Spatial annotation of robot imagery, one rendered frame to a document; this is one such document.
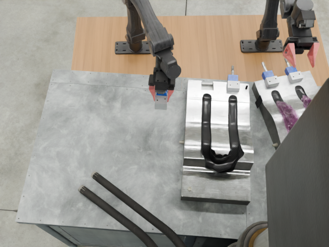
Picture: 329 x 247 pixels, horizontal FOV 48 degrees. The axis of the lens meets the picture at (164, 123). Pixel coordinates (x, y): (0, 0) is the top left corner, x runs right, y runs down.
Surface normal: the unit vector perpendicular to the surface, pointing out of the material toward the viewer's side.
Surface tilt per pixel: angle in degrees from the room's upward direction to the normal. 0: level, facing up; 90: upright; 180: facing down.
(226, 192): 0
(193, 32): 0
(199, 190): 0
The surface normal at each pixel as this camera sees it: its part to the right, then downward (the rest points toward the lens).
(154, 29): 0.11, -0.21
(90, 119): 0.00, -0.44
